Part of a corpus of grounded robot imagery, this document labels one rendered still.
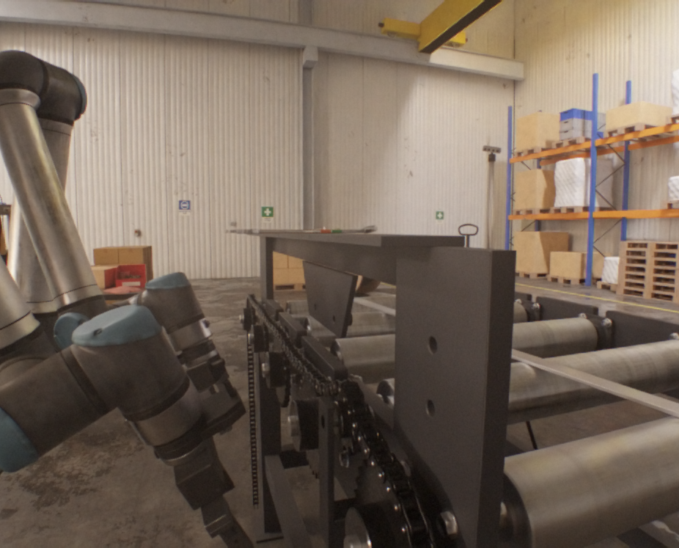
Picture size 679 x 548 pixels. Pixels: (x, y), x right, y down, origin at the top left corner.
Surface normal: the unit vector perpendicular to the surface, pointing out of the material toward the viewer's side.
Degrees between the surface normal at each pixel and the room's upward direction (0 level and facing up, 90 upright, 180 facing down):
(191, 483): 97
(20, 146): 78
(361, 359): 65
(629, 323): 90
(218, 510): 25
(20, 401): 54
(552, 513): 59
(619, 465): 37
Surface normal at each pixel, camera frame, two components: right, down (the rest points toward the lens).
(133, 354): 0.58, 0.11
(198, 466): -0.33, -0.88
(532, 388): 0.28, -0.34
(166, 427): 0.40, 0.21
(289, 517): 0.00, -1.00
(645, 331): -0.95, 0.03
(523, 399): 0.30, -0.05
